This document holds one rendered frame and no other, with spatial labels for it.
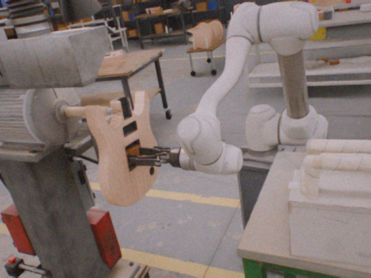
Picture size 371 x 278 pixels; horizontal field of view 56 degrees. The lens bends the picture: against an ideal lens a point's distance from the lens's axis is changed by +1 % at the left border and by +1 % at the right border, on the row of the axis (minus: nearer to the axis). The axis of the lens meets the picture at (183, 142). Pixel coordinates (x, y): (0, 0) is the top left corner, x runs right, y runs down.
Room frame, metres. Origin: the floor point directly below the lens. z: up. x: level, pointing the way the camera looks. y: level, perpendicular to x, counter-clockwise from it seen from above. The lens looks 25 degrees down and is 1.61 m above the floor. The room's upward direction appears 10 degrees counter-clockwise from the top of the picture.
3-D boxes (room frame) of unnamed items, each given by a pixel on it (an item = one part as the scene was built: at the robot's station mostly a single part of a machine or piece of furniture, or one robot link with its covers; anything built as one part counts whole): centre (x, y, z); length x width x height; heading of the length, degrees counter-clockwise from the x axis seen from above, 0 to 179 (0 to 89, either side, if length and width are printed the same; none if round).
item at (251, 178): (1.66, -0.41, 0.35); 0.28 x 0.28 x 0.70; 54
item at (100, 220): (1.54, 0.57, 0.49); 0.25 x 0.12 x 0.37; 61
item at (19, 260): (1.37, 0.85, 0.46); 0.25 x 0.07 x 0.08; 61
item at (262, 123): (1.66, -0.42, 0.87); 0.18 x 0.16 x 0.22; 60
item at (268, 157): (1.67, -0.40, 0.73); 0.22 x 0.18 x 0.06; 54
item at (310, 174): (0.69, -0.28, 1.15); 0.03 x 0.03 x 0.09
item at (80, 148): (1.48, 0.43, 1.02); 0.19 x 0.04 x 0.04; 151
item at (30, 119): (1.37, 0.59, 1.25); 0.41 x 0.27 x 0.26; 61
